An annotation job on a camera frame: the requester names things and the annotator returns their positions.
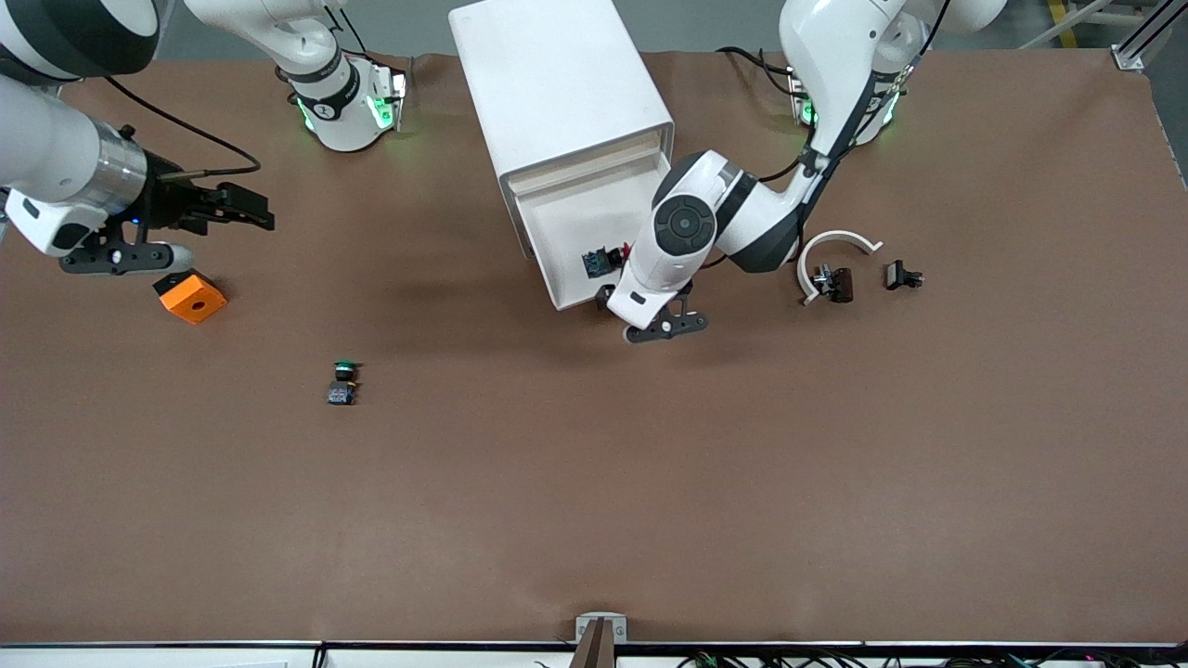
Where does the red push button switch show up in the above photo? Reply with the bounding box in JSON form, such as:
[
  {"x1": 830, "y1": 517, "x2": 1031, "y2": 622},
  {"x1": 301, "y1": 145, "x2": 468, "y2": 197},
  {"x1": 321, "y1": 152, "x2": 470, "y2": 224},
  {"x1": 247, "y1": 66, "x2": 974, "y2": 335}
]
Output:
[{"x1": 582, "y1": 243, "x2": 633, "y2": 280}]

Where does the white plastic drawer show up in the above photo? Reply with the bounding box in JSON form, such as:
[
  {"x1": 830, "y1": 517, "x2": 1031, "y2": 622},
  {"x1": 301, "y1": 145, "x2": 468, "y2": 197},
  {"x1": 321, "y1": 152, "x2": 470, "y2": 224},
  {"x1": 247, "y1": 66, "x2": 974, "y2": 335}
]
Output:
[
  {"x1": 510, "y1": 153, "x2": 671, "y2": 311},
  {"x1": 506, "y1": 130, "x2": 671, "y2": 196}
]

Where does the white drawer cabinet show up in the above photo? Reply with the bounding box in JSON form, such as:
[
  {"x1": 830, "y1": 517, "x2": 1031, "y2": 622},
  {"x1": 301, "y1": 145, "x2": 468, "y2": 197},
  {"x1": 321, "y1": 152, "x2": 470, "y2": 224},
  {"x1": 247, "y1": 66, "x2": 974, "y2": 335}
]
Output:
[{"x1": 449, "y1": 0, "x2": 676, "y2": 261}]

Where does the orange box with hole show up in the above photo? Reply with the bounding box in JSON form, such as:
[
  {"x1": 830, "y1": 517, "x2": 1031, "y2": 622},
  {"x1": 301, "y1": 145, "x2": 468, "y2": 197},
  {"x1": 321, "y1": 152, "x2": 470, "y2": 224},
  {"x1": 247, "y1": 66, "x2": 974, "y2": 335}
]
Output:
[{"x1": 153, "y1": 269, "x2": 228, "y2": 326}]

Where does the brown paper table cover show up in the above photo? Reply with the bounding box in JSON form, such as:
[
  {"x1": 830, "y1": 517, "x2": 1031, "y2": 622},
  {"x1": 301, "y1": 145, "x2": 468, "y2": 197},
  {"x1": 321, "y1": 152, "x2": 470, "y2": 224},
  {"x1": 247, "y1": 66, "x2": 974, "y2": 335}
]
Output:
[{"x1": 0, "y1": 46, "x2": 1188, "y2": 646}]

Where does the brown small component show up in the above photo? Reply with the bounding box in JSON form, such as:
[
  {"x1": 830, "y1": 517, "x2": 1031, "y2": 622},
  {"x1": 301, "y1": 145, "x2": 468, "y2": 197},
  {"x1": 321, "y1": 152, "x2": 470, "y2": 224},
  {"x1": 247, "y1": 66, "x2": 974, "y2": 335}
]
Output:
[{"x1": 812, "y1": 265, "x2": 855, "y2": 304}]

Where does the white curved plastic piece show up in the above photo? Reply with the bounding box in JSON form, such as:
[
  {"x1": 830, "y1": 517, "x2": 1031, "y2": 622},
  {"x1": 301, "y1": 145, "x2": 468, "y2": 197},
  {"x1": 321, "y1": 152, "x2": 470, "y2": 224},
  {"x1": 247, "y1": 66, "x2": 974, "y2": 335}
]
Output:
[{"x1": 796, "y1": 230, "x2": 884, "y2": 307}]

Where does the green push button switch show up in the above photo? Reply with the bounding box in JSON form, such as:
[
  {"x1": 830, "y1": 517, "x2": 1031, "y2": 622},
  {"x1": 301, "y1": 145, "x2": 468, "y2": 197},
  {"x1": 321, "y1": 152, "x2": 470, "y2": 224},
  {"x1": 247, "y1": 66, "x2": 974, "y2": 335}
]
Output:
[{"x1": 327, "y1": 360, "x2": 363, "y2": 406}]

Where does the black base cable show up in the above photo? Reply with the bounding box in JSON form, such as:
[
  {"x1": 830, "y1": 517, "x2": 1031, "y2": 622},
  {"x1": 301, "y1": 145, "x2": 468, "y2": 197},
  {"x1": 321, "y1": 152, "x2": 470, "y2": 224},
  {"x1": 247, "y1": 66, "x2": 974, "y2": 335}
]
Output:
[{"x1": 717, "y1": 42, "x2": 810, "y2": 98}]

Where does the grey metal bracket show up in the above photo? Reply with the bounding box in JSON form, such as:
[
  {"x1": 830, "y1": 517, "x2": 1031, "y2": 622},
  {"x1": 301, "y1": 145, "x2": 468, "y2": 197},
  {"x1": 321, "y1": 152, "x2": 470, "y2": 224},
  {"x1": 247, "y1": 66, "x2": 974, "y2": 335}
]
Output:
[{"x1": 575, "y1": 612, "x2": 628, "y2": 643}]

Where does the white table edge rail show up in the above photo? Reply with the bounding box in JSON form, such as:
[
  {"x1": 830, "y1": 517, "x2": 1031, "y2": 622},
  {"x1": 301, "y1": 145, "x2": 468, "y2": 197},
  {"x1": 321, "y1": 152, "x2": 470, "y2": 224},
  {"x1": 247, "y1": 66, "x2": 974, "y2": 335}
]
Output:
[{"x1": 0, "y1": 645, "x2": 1188, "y2": 668}]

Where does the aluminium frame profile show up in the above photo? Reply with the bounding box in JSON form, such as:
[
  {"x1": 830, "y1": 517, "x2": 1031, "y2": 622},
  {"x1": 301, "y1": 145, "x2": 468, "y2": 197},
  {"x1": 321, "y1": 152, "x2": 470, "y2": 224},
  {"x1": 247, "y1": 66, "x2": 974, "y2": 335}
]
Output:
[{"x1": 1109, "y1": 0, "x2": 1188, "y2": 71}]

